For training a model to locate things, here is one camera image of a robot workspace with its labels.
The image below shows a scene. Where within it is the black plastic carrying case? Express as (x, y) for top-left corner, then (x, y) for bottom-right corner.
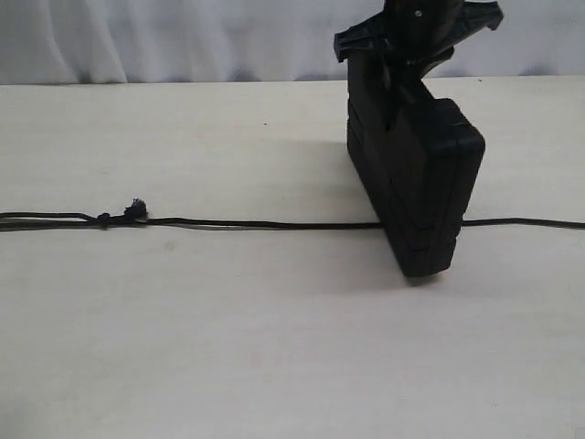
(346, 56), (485, 278)

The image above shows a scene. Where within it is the black braided rope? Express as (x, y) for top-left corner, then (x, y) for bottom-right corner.
(0, 198), (585, 232)

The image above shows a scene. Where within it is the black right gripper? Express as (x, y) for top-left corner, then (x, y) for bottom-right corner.
(334, 1), (504, 135)

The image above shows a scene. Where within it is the white backdrop curtain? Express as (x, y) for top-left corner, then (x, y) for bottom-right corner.
(1, 1), (584, 85)

